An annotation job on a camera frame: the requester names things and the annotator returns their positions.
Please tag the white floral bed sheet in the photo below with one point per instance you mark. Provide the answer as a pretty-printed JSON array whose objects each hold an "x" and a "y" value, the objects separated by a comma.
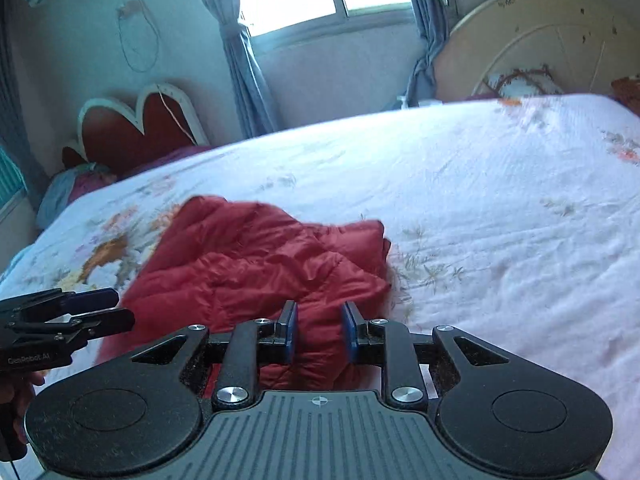
[{"x": 516, "y": 221}]

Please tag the left blue curtain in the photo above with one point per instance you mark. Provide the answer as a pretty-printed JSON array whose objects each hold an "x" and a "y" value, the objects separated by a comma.
[{"x": 257, "y": 113}]

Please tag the blue curtain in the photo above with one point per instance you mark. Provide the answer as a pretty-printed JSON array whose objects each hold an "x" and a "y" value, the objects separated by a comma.
[
  {"x": 433, "y": 29},
  {"x": 257, "y": 113}
]

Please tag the white red embroidered pillow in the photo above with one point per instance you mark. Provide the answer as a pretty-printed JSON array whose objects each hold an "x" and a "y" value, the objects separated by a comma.
[{"x": 518, "y": 83}]

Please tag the left hand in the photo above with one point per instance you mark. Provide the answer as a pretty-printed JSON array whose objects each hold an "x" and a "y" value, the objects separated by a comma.
[{"x": 16, "y": 393}]

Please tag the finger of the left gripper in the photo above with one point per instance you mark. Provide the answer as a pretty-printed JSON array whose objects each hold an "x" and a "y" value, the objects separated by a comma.
[
  {"x": 93, "y": 325},
  {"x": 53, "y": 303}
]

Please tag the blue bundled cloth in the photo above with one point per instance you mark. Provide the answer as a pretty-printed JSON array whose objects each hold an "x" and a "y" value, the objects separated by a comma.
[{"x": 68, "y": 186}]

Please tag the red quilted puffer jacket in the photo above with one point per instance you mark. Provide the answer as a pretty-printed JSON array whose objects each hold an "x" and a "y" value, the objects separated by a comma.
[{"x": 222, "y": 263}]

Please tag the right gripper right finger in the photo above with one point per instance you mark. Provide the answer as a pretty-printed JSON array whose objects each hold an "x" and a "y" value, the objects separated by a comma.
[{"x": 449, "y": 354}]

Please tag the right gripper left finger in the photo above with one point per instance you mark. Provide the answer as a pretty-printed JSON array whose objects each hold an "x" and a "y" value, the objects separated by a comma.
[{"x": 223, "y": 370}]

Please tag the right blue curtain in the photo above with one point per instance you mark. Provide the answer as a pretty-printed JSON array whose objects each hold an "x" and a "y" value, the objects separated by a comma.
[{"x": 433, "y": 29}]

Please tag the beige round headboard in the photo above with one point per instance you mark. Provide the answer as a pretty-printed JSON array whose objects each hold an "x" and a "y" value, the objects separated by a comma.
[{"x": 586, "y": 45}]

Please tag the red heart-shaped headboard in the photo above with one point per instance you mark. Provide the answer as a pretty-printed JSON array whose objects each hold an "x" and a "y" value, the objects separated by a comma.
[{"x": 126, "y": 138}]

